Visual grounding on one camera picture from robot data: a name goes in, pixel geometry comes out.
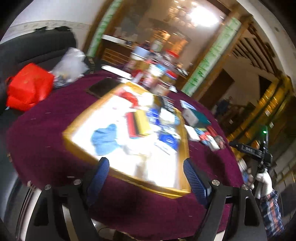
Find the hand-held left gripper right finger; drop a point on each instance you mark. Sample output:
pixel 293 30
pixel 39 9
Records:
pixel 194 178

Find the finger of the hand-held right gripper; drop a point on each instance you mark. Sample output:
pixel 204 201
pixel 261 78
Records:
pixel 247 148

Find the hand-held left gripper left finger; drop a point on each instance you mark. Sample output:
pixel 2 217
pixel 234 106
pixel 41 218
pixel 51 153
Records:
pixel 99 173

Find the blue towel with rubber band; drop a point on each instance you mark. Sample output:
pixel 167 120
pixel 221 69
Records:
pixel 104 141

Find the golden tray with white base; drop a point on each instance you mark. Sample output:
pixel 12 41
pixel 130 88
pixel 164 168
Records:
pixel 159 169

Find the blue tissue pack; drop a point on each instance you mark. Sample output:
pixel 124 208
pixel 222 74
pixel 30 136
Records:
pixel 168 139

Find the person's right forearm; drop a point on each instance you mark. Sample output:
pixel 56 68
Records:
pixel 270 210

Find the person's right hand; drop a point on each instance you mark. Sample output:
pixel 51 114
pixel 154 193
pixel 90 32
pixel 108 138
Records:
pixel 263 183

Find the dark jacket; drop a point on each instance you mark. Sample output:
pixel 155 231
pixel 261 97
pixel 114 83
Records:
pixel 223 106

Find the golden pillar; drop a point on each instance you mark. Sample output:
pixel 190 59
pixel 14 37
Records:
pixel 266 102

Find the teal tissue box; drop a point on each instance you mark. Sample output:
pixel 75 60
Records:
pixel 201 118

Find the purple tablecloth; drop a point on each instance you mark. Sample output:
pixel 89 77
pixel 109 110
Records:
pixel 46 139

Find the red and yellow sponge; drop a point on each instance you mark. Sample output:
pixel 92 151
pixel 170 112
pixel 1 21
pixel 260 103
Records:
pixel 138 122

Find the wooden door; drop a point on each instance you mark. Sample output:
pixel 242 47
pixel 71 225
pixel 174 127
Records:
pixel 219 85

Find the black phone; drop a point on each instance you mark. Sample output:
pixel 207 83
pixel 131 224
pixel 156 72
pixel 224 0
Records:
pixel 101 88

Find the bamboo print panel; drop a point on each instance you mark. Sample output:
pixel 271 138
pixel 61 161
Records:
pixel 215 53
pixel 104 27

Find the white flat box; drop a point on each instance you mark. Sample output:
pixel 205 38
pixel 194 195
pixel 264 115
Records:
pixel 115 70

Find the clear plastic bag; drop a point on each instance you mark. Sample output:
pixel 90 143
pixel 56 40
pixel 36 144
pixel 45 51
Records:
pixel 69 64

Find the red bag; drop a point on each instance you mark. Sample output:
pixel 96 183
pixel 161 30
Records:
pixel 27 85

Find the wooden counter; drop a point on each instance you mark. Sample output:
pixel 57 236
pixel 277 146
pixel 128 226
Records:
pixel 118 51

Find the black sofa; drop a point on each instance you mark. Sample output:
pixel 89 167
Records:
pixel 34 44

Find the chandelier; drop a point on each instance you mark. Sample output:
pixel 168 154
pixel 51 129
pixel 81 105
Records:
pixel 194 11

